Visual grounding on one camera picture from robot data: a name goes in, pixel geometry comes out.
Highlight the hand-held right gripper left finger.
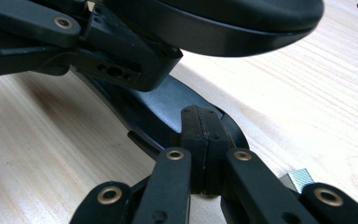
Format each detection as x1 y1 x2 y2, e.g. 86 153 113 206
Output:
180 105 207 195

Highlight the silver staple strip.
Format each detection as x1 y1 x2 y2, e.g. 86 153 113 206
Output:
279 168 315 194

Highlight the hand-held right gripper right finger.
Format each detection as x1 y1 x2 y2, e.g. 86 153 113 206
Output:
202 107 231 196

